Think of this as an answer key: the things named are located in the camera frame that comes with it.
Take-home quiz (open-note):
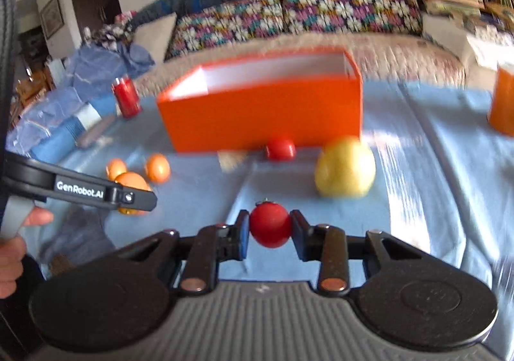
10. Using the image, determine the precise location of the light blue table cloth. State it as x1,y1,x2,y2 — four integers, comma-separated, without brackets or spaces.
23,83,513,360

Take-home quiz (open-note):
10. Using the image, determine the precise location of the orange cardboard box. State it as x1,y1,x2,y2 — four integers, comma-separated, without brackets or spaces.
157,46,363,153

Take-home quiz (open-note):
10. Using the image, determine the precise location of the quilted sofa cover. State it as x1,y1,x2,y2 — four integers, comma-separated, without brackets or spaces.
134,32,466,97

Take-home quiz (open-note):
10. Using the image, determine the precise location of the person's left hand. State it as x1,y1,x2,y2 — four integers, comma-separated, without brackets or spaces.
0,207,54,299

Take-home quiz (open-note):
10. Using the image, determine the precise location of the left floral cushion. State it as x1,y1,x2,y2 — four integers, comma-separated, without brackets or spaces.
165,0,284,60

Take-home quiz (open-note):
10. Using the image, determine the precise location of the floral cushion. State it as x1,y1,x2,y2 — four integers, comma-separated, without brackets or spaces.
282,0,422,35
165,0,284,60

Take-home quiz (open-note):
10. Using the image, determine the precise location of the small orange fruit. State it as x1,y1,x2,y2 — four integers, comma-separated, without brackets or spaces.
105,158,127,181

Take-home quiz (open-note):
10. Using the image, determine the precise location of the right floral cushion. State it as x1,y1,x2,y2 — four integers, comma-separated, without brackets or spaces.
282,0,422,35

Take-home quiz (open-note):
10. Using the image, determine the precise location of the white pillow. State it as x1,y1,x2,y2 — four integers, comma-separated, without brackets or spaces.
132,13,177,64

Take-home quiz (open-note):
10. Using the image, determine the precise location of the orange plastic jar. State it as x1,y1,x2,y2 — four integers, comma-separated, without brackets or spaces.
488,64,514,136

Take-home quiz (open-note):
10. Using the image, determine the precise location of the braided black cable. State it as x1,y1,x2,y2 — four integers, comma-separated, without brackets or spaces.
0,0,19,153

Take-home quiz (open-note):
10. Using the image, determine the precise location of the large orange fruit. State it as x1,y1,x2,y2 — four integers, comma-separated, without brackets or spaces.
114,172,152,216

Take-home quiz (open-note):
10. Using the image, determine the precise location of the yellow lemon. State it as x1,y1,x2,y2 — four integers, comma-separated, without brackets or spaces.
315,136,377,198

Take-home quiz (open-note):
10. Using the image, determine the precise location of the small red tomato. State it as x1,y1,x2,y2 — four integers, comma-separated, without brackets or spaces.
249,201,292,249

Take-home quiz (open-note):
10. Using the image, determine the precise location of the medium orange fruit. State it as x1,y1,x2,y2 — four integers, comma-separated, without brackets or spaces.
145,153,172,183

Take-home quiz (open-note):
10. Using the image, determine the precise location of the crumpled blue cloth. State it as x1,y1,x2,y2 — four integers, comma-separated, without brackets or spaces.
6,43,155,163

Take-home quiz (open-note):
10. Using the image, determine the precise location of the red soda can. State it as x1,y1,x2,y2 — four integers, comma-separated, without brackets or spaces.
111,75,141,118

